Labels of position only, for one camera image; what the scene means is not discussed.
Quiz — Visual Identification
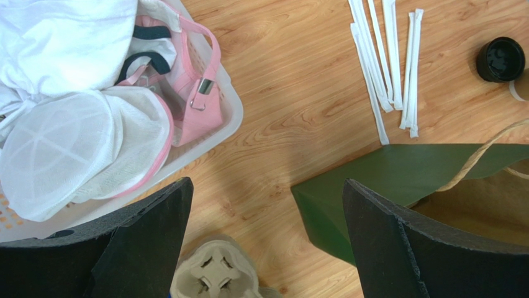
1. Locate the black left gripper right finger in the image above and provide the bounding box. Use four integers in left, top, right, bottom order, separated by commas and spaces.
342, 179, 528, 297

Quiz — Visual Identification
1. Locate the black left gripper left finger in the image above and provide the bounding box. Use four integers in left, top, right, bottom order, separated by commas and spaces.
1, 178, 194, 297

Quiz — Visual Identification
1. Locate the green paper gift bag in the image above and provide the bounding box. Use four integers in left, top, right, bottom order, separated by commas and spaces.
291, 120, 528, 264

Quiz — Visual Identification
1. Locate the cardboard cup carrier tray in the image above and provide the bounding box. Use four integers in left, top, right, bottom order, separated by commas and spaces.
168, 235, 283, 298

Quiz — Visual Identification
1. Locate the pink white mesh pouch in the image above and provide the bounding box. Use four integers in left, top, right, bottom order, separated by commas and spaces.
1, 15, 223, 222

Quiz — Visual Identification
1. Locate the white wrapped straw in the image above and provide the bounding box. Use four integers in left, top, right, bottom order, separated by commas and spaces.
382, 0, 403, 111
399, 12, 415, 130
368, 0, 394, 104
410, 9, 423, 138
349, 0, 393, 112
350, 23, 389, 146

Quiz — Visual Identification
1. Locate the white plastic basket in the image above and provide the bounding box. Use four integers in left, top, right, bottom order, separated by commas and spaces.
0, 0, 245, 243

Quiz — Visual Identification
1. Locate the stack of paper cups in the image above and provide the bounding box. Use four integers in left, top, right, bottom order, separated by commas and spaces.
509, 68, 529, 102

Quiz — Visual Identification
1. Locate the stack of black lids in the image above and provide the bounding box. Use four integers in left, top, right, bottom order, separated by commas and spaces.
476, 37, 526, 83

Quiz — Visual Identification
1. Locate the crumpled white cloth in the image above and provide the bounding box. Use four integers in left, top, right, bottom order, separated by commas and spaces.
0, 0, 183, 142

